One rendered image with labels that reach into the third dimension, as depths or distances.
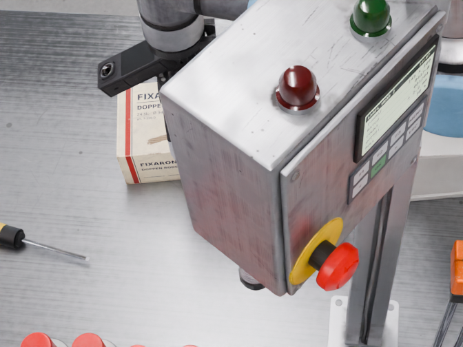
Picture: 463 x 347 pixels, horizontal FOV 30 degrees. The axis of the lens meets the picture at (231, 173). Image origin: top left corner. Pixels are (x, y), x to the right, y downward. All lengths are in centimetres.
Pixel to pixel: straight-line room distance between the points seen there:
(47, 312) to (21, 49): 46
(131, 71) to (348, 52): 60
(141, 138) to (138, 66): 14
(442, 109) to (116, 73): 42
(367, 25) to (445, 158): 62
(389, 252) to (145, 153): 44
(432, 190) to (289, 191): 71
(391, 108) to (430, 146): 57
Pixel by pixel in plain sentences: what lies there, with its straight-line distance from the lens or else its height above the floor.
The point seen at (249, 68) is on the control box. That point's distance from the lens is 53.
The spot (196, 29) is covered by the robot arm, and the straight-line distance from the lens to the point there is 104.
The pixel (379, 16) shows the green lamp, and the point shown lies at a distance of 53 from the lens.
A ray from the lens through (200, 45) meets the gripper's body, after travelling 107.
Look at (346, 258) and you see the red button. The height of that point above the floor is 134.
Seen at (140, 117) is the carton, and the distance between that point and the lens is 122.
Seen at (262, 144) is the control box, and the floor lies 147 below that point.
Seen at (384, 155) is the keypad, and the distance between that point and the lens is 63.
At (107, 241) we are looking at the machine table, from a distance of 122.
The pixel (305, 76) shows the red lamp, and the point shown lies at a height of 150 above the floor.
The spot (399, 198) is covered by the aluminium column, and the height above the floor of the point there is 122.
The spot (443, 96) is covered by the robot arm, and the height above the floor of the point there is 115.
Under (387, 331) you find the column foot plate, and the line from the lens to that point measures 114.
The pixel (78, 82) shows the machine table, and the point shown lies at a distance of 138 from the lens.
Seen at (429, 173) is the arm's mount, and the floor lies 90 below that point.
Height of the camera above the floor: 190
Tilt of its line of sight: 59 degrees down
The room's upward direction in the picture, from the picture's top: 9 degrees counter-clockwise
